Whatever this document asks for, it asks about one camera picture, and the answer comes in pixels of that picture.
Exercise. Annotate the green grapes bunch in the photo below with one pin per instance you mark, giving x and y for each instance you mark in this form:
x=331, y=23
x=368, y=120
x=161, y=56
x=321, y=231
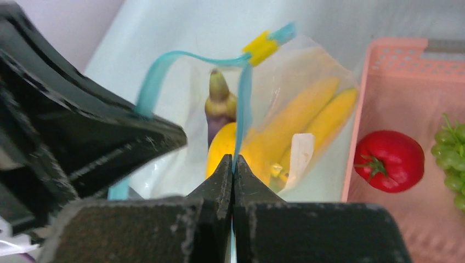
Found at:
x=448, y=152

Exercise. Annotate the yellow bell pepper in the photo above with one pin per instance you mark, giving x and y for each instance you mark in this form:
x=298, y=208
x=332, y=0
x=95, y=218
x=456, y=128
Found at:
x=222, y=144

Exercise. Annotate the yellow zipper slider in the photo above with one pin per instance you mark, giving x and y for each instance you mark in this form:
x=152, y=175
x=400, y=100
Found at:
x=261, y=48

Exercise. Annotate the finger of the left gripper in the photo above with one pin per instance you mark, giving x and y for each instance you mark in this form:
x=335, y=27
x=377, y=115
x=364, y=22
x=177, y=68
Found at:
x=71, y=138

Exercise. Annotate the clear zip top bag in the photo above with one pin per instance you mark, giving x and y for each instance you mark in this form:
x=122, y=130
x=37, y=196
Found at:
x=176, y=86

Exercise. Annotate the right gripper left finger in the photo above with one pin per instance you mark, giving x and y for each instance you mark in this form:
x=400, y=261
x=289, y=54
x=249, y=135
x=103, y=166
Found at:
x=194, y=228

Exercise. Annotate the dark purple eggplant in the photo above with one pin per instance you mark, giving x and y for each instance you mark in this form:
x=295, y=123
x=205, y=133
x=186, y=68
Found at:
x=220, y=105

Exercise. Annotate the yellow banana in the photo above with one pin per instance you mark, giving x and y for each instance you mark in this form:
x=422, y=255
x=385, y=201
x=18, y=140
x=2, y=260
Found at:
x=321, y=110

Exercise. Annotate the red tomato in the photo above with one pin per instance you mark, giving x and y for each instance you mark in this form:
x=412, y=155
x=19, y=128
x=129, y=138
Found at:
x=389, y=161

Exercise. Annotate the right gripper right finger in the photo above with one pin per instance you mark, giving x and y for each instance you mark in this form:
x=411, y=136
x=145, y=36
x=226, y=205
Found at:
x=269, y=229

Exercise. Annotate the pink plastic basket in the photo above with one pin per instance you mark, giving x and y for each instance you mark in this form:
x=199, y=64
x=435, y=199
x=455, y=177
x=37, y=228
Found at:
x=407, y=85

